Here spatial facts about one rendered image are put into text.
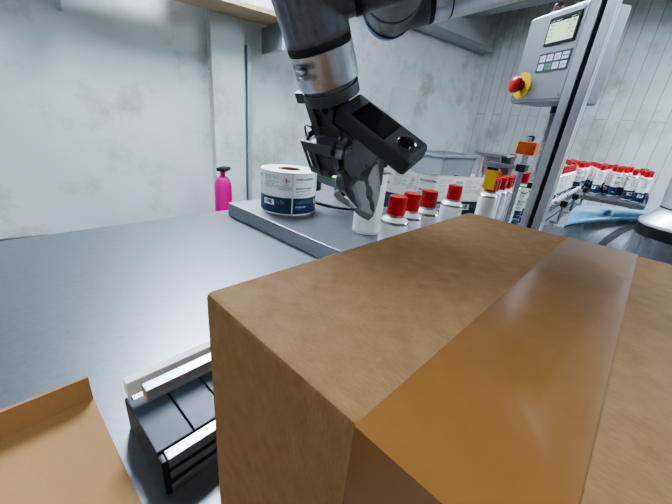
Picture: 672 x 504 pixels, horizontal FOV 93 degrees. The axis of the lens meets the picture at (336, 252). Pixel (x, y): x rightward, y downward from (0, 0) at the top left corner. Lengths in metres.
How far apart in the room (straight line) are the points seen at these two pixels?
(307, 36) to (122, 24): 3.18
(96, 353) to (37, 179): 2.98
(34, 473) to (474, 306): 0.46
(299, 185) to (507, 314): 0.99
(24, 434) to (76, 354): 0.14
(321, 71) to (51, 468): 0.51
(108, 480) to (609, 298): 0.47
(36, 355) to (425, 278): 0.60
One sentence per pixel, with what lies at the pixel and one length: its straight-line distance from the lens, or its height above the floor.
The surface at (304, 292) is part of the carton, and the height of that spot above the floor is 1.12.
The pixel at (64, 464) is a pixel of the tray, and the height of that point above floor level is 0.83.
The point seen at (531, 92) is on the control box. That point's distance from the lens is 1.00.
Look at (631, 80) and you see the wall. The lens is 5.61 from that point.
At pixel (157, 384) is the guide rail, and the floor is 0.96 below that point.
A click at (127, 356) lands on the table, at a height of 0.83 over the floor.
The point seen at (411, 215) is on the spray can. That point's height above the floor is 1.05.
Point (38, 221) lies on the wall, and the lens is 3.64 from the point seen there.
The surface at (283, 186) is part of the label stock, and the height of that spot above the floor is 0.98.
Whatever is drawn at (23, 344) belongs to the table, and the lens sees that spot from 0.72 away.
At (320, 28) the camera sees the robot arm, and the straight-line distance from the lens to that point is 0.40.
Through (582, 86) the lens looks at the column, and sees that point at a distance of 0.92.
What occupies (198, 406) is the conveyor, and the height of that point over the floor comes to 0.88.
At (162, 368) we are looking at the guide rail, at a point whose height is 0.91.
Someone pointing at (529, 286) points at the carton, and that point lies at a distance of 0.22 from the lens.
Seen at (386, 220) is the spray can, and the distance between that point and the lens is 0.59.
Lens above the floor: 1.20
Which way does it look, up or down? 22 degrees down
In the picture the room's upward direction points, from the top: 6 degrees clockwise
